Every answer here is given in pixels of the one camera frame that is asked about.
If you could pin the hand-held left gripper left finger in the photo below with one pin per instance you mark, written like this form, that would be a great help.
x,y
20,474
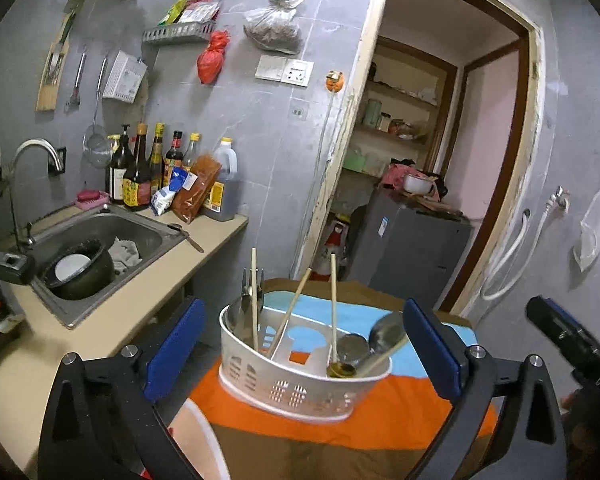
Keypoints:
x,y
175,345

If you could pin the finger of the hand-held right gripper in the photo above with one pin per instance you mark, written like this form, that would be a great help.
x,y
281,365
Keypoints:
x,y
547,302
555,327

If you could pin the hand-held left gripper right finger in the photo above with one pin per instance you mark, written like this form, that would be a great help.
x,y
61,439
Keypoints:
x,y
430,345

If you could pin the metal spoon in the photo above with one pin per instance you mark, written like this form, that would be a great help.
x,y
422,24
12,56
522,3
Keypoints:
x,y
387,330
352,347

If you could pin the wooden chopstick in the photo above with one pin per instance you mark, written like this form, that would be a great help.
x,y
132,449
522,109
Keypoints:
x,y
254,285
385,352
333,300

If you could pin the white plastic utensil basket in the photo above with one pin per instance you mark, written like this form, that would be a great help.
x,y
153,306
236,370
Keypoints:
x,y
280,385

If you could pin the beige kitchen counter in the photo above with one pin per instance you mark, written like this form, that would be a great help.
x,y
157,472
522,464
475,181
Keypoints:
x,y
105,330

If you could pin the grey refrigerator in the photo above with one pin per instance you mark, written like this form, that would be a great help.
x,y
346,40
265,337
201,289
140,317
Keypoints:
x,y
410,250

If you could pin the grey dishcloth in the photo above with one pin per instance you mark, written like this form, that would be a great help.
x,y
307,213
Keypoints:
x,y
125,255

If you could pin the dark cooking pot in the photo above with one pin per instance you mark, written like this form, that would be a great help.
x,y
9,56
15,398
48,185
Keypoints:
x,y
92,280

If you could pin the steel kitchen sink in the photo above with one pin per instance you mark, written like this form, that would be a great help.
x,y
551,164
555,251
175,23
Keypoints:
x,y
130,230

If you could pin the white plate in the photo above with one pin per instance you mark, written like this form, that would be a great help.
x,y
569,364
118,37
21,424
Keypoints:
x,y
72,267

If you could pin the wooden board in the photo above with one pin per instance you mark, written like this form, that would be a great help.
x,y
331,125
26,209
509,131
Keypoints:
x,y
445,210

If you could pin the blue white salt bag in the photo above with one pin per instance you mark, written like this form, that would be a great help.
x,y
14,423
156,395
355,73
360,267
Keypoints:
x,y
162,200

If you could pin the striped colourful blanket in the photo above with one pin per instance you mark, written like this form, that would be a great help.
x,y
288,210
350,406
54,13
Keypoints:
x,y
330,455

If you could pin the orange spice packet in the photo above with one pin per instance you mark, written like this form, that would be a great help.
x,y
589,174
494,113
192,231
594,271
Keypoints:
x,y
195,190

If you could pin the large dark liquid jug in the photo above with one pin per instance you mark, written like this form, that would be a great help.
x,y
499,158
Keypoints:
x,y
225,195

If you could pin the white pot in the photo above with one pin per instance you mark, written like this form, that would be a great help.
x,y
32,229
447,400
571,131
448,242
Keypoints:
x,y
417,185

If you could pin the dark sauce bottle yellow label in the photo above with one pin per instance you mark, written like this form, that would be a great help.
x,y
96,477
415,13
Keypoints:
x,y
137,185

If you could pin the pink soap dish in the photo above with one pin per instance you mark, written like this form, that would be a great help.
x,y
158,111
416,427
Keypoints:
x,y
90,200

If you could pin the pink cloth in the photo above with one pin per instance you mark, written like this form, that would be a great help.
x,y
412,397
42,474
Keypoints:
x,y
392,177

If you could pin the dark pump bottle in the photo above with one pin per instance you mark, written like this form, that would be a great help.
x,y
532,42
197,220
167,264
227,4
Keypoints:
x,y
117,175

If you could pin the black wok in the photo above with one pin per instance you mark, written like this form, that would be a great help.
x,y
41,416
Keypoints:
x,y
10,265

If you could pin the tall dark sauce bottle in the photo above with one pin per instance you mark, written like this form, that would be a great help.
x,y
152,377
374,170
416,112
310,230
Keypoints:
x,y
156,160

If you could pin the black sauce bottle red cap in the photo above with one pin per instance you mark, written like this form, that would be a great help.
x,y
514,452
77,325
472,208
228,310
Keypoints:
x,y
173,157

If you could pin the clear bottle yellow cap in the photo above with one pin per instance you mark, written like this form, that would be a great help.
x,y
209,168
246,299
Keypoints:
x,y
192,152

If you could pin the green box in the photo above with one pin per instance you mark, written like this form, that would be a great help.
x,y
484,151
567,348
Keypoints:
x,y
353,161

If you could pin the metal mesh strainer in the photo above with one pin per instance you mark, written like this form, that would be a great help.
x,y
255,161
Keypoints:
x,y
96,150

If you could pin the green jar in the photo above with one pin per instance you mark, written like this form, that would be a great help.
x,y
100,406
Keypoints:
x,y
373,112

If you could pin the chrome faucet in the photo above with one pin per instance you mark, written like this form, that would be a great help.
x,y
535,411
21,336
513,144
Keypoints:
x,y
30,144

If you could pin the wooden shelf unit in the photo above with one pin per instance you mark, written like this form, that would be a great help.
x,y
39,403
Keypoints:
x,y
405,97

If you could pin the wooden knife holder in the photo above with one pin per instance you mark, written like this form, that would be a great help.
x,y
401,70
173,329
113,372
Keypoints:
x,y
47,95

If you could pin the metal peeler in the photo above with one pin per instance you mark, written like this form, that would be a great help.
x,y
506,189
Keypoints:
x,y
77,80

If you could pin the red plastic bag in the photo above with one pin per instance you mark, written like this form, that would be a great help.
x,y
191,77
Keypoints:
x,y
211,62

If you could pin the white power socket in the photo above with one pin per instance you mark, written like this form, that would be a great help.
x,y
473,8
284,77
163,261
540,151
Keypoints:
x,y
298,73

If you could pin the clear bag of dried goods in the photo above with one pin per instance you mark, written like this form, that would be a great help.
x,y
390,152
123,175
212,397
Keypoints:
x,y
275,30

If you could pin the green seasoning packet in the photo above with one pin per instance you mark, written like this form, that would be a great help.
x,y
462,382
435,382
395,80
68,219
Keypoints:
x,y
175,10

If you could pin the red seasoning packet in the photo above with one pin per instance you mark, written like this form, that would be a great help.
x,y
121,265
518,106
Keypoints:
x,y
200,10

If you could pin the metal wall tap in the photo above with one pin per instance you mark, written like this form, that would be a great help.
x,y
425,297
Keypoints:
x,y
557,200

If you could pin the black wall socket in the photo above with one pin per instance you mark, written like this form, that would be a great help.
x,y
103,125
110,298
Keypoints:
x,y
57,157

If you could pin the worn cream door frame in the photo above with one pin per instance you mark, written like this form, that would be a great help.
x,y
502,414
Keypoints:
x,y
352,110

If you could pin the small wall outlet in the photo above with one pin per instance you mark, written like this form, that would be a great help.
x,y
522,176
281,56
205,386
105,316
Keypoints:
x,y
299,113

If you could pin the white perforated wall holder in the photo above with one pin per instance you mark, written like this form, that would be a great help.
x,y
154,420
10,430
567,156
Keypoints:
x,y
122,77

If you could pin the orange wall hook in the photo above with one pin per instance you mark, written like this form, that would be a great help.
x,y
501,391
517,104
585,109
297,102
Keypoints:
x,y
334,81

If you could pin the white wall switch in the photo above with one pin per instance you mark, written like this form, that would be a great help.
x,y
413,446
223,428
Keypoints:
x,y
270,67

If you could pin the grey wall shelf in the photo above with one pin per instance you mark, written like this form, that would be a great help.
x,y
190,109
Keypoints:
x,y
180,32

